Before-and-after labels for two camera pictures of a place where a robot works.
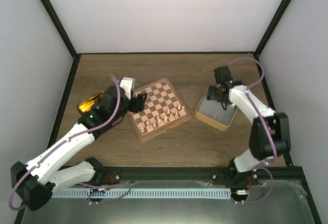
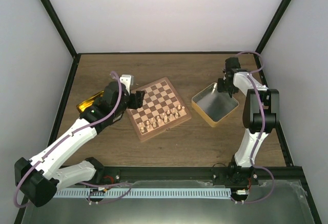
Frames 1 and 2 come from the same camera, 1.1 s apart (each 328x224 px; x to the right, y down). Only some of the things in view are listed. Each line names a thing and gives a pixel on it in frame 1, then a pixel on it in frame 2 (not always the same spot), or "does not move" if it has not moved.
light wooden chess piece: x=160 y=123 does not move
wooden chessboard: x=163 y=108 does not move
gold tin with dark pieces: x=86 y=105 does not move
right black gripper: x=211 y=95 to x=221 y=89
